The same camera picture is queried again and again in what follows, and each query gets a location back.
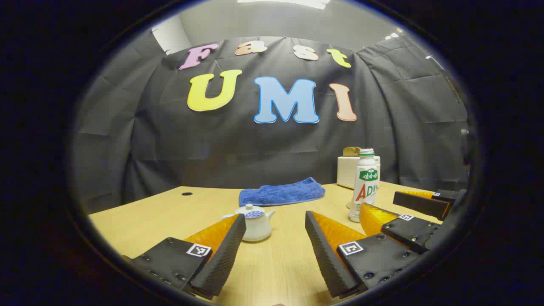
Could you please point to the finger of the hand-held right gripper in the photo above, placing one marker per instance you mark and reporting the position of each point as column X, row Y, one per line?
column 410, row 231
column 420, row 205

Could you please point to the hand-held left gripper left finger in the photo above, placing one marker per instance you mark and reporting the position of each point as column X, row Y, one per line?
column 225, row 255

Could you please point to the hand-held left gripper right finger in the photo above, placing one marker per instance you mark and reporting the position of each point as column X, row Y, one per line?
column 325, row 259

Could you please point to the white ceramic teacup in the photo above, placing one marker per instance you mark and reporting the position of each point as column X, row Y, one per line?
column 257, row 229

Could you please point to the white water bottle green label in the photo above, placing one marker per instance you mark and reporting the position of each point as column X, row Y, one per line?
column 364, row 191

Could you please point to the blue towel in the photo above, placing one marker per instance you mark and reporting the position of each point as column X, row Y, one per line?
column 280, row 192

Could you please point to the white toaster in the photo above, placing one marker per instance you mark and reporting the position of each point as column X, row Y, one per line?
column 345, row 172

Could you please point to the brown bread slice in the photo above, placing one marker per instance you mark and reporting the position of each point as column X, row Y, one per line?
column 350, row 151

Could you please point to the black backdrop cloth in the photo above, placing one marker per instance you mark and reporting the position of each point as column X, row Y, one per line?
column 255, row 144

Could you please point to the small ceiling light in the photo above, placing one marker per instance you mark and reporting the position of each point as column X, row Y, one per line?
column 393, row 35

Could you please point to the ceiling light panel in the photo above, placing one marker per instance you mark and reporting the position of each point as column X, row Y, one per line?
column 284, row 2

